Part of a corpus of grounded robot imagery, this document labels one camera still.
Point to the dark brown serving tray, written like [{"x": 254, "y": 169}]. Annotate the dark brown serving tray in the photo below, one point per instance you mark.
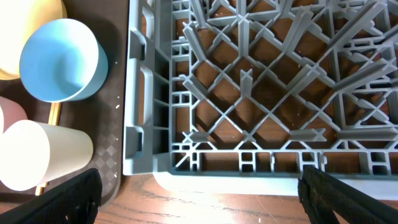
[{"x": 101, "y": 115}]

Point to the wooden chopstick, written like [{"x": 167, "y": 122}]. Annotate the wooden chopstick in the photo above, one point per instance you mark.
[
  {"x": 40, "y": 188},
  {"x": 56, "y": 113}
]

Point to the yellow plate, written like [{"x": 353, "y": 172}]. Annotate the yellow plate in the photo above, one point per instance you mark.
[{"x": 19, "y": 20}]

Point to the light blue bowl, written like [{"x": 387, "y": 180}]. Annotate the light blue bowl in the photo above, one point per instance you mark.
[{"x": 63, "y": 61}]

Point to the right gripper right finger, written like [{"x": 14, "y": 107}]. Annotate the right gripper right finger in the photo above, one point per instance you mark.
[{"x": 323, "y": 197}]

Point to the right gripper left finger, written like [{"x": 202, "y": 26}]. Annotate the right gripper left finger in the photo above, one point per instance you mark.
[{"x": 74, "y": 201}]

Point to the pink bowl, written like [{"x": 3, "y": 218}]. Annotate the pink bowl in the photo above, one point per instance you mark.
[{"x": 11, "y": 112}]

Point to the white cup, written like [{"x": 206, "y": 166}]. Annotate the white cup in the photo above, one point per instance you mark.
[{"x": 33, "y": 153}]

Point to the grey dishwasher rack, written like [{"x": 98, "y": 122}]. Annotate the grey dishwasher rack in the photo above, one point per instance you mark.
[{"x": 239, "y": 97}]

